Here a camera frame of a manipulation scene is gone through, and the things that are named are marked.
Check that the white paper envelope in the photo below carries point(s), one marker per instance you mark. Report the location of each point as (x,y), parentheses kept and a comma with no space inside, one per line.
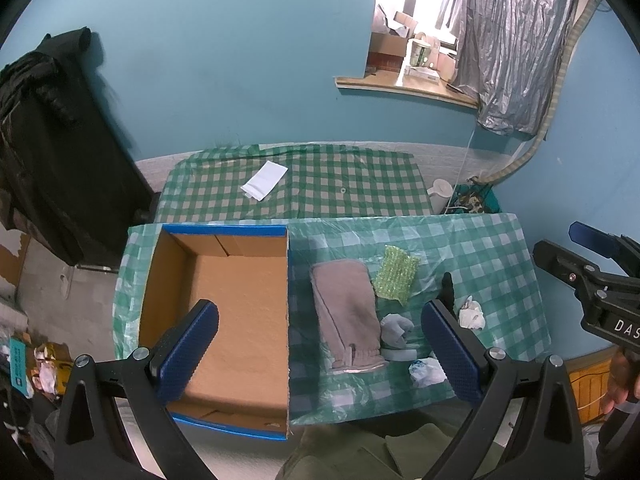
(264,181)

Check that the silver foil curtain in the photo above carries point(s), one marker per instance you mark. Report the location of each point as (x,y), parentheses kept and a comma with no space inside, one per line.
(508,56)

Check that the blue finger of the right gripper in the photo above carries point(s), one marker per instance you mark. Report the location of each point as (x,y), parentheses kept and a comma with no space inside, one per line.
(603,244)
(566,266)

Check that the striped curtain trim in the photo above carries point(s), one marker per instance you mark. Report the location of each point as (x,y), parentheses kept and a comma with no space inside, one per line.
(587,9)

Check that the white plastic bag bundle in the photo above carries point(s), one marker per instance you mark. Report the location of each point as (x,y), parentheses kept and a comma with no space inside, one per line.
(426,372)

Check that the light knotted cloth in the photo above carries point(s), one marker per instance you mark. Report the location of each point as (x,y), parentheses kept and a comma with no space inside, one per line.
(395,329)

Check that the blue-edged cardboard box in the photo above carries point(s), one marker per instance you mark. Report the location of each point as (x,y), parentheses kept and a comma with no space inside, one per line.
(241,383)

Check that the power strip with cables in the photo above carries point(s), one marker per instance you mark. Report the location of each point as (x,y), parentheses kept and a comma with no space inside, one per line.
(473,199)

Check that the grey towel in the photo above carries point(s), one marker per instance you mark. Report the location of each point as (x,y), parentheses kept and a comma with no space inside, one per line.
(345,304)

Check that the black draped garment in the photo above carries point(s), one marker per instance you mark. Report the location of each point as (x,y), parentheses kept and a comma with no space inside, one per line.
(66,180)

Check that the white foam tube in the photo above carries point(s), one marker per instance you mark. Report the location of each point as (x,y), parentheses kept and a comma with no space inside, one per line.
(402,355)

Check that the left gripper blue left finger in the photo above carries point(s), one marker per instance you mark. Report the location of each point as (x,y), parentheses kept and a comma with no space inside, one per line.
(176,356)

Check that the person's right hand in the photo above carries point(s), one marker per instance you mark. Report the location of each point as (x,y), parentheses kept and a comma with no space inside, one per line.
(623,382)

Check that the dark green checkered cloth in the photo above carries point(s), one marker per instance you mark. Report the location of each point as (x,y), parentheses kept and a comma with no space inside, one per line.
(322,181)

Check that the white paper ball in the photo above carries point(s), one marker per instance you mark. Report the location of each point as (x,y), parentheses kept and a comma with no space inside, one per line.
(471,315)

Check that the green sparkly knitted cloth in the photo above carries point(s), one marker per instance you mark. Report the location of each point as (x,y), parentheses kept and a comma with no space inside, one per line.
(396,275)

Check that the wooden window sill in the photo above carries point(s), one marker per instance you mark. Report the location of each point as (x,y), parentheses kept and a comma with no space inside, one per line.
(404,85)

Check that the teal booklet on floor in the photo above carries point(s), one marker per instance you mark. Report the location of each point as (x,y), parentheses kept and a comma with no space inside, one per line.
(19,379)

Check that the light green checkered plastic tablecloth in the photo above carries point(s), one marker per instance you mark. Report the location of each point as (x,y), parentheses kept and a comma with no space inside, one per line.
(489,261)

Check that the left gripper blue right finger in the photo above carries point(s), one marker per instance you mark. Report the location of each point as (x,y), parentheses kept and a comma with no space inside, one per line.
(460,353)

